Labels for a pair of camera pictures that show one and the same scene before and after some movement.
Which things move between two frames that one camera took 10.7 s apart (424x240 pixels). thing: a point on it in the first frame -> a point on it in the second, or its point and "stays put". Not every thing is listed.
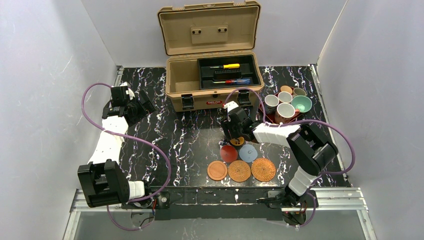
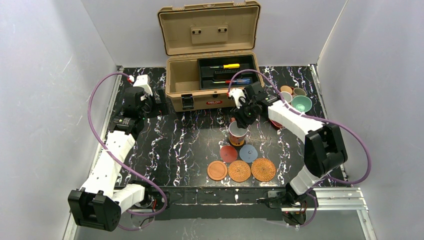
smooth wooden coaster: [217, 170] stays put
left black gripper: [142, 102] -> [159, 103]
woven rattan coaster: [263, 169] stays put
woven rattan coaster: [239, 171] stays put
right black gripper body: [231, 131] -> [243, 120]
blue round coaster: [248, 153] stays put
